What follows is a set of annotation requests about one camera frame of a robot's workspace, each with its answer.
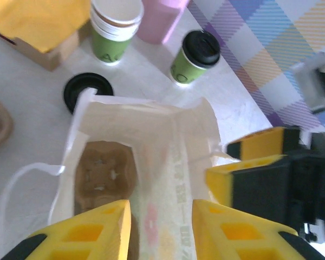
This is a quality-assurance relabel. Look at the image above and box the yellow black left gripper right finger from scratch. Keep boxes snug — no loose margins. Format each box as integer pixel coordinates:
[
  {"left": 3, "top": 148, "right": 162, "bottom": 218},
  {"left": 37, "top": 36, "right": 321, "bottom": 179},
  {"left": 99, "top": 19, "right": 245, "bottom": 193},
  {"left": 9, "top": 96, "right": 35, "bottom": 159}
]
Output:
[{"left": 192, "top": 199, "right": 325, "bottom": 260}]

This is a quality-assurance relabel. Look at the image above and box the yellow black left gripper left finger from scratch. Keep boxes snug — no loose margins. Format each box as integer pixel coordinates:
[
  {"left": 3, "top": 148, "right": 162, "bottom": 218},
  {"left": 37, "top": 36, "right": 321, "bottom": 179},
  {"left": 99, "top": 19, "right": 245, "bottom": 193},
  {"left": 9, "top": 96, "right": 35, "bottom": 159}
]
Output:
[{"left": 0, "top": 199, "right": 132, "bottom": 260}]

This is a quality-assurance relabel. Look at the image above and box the brown pulp cup carrier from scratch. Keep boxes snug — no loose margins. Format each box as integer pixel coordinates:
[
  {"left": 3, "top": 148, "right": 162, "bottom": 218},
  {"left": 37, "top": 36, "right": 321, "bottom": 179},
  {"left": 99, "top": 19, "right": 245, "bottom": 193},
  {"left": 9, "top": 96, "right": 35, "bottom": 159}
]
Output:
[{"left": 73, "top": 140, "right": 140, "bottom": 260}]

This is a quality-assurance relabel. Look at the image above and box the green paper coffee cup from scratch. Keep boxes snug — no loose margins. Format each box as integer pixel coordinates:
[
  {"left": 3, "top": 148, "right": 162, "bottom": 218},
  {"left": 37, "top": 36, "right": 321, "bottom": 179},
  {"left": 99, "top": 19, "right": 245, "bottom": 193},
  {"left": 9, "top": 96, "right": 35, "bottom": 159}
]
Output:
[{"left": 170, "top": 48, "right": 209, "bottom": 87}]

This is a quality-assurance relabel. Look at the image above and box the white paper takeout bag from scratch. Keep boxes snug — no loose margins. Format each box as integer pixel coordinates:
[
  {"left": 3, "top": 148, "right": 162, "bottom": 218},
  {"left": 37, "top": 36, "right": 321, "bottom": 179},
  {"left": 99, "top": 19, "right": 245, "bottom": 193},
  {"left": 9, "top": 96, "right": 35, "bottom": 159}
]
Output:
[{"left": 0, "top": 89, "right": 223, "bottom": 260}]

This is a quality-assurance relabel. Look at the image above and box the black plastic cup lid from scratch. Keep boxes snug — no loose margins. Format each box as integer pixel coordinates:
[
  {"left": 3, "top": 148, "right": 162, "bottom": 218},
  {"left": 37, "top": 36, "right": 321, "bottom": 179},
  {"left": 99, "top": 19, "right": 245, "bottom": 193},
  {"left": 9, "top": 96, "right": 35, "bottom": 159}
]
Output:
[{"left": 181, "top": 29, "right": 222, "bottom": 68}]

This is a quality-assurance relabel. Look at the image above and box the black round lid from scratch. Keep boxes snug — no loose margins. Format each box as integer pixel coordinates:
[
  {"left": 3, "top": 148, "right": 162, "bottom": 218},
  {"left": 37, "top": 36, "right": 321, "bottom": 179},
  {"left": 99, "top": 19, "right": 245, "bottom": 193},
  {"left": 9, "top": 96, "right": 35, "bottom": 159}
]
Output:
[{"left": 63, "top": 72, "right": 114, "bottom": 114}]

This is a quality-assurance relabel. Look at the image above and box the pink straw holder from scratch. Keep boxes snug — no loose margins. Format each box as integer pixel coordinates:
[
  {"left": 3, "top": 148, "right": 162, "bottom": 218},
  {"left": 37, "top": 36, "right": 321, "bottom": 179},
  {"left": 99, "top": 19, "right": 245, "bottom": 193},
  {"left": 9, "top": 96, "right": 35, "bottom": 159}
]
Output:
[{"left": 136, "top": 0, "right": 192, "bottom": 44}]

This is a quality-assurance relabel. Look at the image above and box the brown cardboard napkin box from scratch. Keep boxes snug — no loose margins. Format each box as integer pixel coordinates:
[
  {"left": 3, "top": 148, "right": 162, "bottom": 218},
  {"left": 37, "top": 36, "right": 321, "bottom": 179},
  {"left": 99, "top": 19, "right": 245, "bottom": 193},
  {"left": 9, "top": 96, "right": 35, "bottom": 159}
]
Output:
[{"left": 0, "top": 24, "right": 93, "bottom": 72}]

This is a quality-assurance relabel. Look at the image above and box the stack of yellow napkins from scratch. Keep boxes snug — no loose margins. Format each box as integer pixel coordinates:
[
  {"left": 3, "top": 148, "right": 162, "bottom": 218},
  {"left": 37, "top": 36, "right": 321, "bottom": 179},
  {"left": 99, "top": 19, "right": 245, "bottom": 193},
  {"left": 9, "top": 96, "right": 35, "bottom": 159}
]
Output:
[{"left": 0, "top": 0, "right": 92, "bottom": 54}]

